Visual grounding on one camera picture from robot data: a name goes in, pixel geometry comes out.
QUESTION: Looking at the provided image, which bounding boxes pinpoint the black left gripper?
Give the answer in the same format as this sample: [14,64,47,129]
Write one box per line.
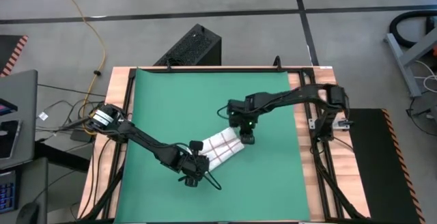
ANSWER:
[169,140,210,180]

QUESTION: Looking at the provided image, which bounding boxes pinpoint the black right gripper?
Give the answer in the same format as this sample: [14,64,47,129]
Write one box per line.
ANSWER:
[227,94,262,145]

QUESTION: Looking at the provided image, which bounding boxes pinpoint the white red-checked towel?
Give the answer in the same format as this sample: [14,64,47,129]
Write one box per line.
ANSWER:
[196,126,245,172]

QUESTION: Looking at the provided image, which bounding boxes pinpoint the green table mat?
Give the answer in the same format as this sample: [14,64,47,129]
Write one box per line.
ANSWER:
[114,67,311,223]

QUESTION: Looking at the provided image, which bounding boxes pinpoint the silver mounting plate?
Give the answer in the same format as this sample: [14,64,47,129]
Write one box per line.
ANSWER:
[308,117,352,130]

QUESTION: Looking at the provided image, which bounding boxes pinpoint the black computer tower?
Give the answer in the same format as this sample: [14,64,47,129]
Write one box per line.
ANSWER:
[153,23,222,67]

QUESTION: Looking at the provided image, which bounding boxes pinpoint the black power adapter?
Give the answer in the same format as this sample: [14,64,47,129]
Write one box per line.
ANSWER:
[70,130,92,143]

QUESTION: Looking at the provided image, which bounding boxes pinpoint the large black orange-striped floor mat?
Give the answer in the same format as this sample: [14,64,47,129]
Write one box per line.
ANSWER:
[343,107,426,224]

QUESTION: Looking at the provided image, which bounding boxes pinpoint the dark grey desk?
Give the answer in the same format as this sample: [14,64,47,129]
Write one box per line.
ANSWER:
[0,157,48,224]

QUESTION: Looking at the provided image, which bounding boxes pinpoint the grey metal stand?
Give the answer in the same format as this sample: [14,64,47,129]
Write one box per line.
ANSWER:
[384,27,437,98]

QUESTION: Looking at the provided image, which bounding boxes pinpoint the black computer mouse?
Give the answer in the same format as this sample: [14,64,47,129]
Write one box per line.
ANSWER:
[16,202,40,224]

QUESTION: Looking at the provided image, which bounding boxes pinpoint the black phone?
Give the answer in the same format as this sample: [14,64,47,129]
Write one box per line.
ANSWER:
[0,120,23,160]

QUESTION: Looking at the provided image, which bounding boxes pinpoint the dark device with pink screen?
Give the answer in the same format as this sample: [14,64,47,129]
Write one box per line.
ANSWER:
[0,98,18,116]

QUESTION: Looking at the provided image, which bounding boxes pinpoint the backlit keyboard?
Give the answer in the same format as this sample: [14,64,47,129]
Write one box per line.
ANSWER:
[0,171,18,214]

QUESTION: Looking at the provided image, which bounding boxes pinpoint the small black orange-striped floor mat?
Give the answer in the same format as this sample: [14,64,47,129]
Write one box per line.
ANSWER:
[0,35,29,78]

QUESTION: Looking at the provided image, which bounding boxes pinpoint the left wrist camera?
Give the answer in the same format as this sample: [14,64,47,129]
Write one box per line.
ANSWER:
[183,175,199,188]

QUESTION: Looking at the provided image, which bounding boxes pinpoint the yellow cable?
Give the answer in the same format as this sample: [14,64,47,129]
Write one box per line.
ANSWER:
[54,0,107,136]

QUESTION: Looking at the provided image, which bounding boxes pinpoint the black vacuum hose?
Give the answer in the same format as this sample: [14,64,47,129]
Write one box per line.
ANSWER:
[389,9,437,49]

